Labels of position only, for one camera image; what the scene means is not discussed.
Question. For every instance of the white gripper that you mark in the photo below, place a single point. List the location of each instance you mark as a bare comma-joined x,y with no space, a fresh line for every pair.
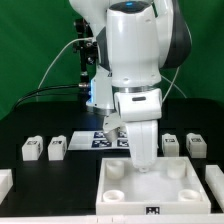
140,113

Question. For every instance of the white square tabletop tray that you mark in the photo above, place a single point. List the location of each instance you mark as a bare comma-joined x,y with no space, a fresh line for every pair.
170,186

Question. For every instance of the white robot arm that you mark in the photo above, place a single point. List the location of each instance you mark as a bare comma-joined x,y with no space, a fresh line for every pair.
135,40

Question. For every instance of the white sheet with markers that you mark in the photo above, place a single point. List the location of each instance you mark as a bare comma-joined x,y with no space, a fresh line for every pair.
95,140

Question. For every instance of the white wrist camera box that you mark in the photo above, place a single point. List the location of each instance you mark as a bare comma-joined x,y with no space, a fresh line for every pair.
112,124

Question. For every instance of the white front table rail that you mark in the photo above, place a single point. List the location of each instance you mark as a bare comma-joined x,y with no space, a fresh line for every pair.
120,219

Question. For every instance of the white bracket right edge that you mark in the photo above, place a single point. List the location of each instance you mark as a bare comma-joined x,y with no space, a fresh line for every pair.
215,180

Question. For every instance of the white bracket edge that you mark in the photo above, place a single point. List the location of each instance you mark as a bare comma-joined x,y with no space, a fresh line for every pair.
6,182
215,180

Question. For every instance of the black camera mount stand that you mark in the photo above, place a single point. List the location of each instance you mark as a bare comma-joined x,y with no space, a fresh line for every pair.
86,48

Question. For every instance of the white bracket left edge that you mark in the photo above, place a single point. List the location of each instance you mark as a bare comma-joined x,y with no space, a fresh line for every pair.
6,182

